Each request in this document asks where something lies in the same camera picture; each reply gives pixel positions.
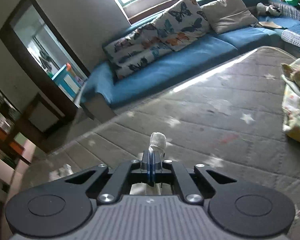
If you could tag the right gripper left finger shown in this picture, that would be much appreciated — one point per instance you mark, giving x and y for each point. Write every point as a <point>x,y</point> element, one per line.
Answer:
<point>120,181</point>

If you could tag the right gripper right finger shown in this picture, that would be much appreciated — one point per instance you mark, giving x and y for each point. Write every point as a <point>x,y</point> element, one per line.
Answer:
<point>175,174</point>

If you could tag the white polka dot garment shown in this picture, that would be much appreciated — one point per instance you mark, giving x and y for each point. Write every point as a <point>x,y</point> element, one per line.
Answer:
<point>154,155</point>

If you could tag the grey star quilted mat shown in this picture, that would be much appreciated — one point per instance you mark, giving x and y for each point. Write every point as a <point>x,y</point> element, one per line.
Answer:
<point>224,126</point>

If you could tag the dark wooden table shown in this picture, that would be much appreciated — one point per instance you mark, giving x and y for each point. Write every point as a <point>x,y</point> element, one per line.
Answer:
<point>41,119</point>

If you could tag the butterfly pillow left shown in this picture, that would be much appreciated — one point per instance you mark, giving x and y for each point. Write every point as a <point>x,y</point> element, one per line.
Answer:
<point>136,50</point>

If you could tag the butterfly pillow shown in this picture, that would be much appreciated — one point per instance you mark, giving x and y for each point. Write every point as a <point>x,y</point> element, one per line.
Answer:
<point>136,50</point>
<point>181,24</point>

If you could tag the blue white cabinet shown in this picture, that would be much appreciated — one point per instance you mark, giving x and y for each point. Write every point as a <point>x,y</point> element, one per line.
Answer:
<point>68,81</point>

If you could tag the butterfly pillow right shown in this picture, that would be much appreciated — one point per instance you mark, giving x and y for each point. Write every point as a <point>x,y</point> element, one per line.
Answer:
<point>181,24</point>

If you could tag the yellow folded cloth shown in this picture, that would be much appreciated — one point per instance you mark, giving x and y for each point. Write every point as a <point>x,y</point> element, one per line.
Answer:
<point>291,99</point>

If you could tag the beige cushion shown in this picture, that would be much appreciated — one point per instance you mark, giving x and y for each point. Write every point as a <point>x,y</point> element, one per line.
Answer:
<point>228,15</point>

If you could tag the blue sofa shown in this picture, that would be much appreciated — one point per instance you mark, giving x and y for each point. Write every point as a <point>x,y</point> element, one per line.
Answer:
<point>104,88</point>

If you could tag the plush toy on sofa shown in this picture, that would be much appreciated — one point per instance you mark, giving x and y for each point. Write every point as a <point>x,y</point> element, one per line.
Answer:
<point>267,10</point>

